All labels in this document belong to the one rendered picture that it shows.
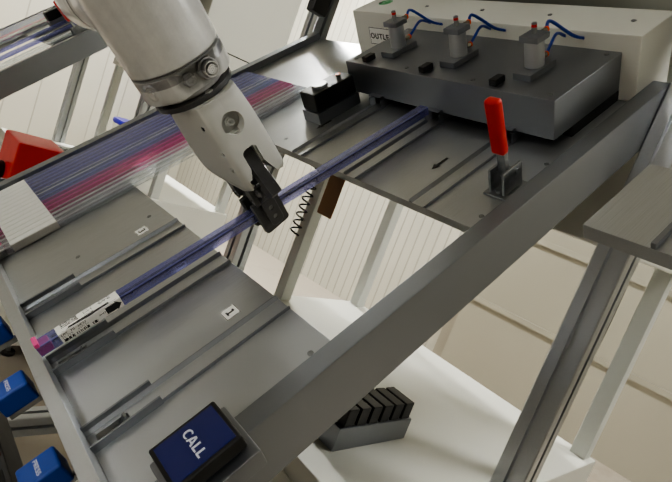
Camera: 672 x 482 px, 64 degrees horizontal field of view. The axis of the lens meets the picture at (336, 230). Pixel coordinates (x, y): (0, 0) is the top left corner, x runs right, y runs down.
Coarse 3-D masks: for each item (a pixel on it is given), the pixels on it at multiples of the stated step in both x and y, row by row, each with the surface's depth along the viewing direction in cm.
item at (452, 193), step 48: (336, 48) 104; (288, 144) 75; (336, 144) 72; (384, 144) 69; (432, 144) 66; (480, 144) 64; (528, 144) 61; (384, 192) 60; (432, 192) 58; (480, 192) 56
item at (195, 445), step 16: (208, 416) 35; (176, 432) 35; (192, 432) 35; (208, 432) 34; (224, 432) 34; (160, 448) 34; (176, 448) 34; (192, 448) 34; (208, 448) 33; (176, 464) 33; (192, 464) 33; (176, 480) 32
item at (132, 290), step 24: (408, 120) 67; (360, 144) 64; (336, 168) 62; (288, 192) 59; (240, 216) 57; (216, 240) 55; (168, 264) 53; (120, 288) 51; (144, 288) 51; (48, 336) 48
